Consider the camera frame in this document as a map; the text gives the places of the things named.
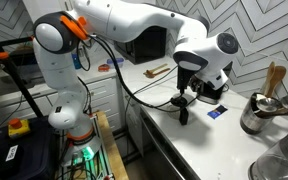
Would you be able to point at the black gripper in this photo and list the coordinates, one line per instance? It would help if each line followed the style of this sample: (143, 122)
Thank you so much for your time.
(184, 76)

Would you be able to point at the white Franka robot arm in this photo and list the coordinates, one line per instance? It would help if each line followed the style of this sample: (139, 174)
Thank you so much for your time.
(134, 20)

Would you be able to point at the wooden cart top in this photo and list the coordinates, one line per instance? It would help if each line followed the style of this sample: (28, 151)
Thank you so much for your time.
(114, 156)

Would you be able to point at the dark wooden spoon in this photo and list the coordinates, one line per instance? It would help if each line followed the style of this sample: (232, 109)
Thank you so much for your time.
(160, 67)

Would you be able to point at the blue snack packet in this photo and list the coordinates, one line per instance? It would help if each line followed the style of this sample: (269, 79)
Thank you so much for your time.
(217, 111)

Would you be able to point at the dishwasher front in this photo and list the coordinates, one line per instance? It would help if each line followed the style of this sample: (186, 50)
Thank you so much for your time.
(157, 156)

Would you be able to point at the blue lidded container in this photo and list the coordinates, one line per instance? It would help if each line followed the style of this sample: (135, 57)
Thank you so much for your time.
(115, 62)

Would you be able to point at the steel utensil holder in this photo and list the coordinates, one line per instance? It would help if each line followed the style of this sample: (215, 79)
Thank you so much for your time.
(252, 121)

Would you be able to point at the small orange object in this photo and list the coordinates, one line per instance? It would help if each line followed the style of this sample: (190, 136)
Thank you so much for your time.
(104, 67)

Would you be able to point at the metal ladle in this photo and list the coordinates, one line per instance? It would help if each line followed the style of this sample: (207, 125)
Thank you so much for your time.
(267, 104)

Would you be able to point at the black controller case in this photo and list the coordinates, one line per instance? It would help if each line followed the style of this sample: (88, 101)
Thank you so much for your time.
(34, 156)

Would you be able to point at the yellow emergency stop box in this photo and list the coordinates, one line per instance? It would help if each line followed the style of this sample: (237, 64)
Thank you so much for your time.
(19, 130)

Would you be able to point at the orange clamp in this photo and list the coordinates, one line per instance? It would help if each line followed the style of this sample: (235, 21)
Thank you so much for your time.
(2, 55)

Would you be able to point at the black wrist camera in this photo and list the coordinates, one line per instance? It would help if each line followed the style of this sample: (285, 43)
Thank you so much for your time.
(197, 86)

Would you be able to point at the metal robot cart frame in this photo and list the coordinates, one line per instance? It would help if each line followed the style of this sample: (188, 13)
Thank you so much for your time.
(97, 126)

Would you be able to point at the black camera stand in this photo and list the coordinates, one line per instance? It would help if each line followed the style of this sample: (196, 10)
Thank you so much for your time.
(14, 71)

